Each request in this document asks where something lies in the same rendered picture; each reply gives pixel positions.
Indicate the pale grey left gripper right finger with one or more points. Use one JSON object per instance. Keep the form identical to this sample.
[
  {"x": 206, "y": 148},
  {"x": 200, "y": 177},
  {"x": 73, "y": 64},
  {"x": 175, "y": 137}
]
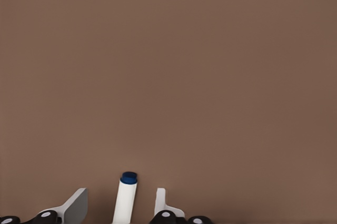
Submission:
[{"x": 161, "y": 205}]

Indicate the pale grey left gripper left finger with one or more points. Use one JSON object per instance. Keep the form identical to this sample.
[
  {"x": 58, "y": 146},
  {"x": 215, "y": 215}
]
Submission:
[{"x": 73, "y": 206}]

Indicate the white marker with blue cap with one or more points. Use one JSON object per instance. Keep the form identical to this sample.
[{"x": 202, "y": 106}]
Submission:
[{"x": 125, "y": 200}]

